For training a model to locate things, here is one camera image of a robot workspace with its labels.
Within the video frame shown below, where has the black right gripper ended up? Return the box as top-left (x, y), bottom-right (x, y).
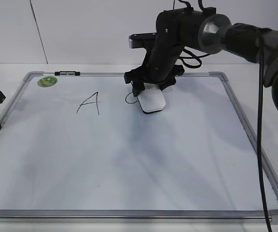
top-left (124, 7), bottom-right (216, 96)

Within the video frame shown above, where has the white whiteboard eraser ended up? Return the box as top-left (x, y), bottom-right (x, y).
top-left (137, 83), bottom-right (166, 114)

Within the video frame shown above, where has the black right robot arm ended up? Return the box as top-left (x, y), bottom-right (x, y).
top-left (124, 6), bottom-right (278, 110)

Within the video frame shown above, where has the round green sticker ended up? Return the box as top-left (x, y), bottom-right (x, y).
top-left (37, 76), bottom-right (58, 87)

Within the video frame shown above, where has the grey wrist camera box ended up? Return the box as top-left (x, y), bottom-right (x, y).
top-left (129, 32), bottom-right (157, 49)

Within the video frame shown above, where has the white whiteboard with grey frame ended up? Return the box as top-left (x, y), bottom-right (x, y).
top-left (0, 71), bottom-right (278, 227)

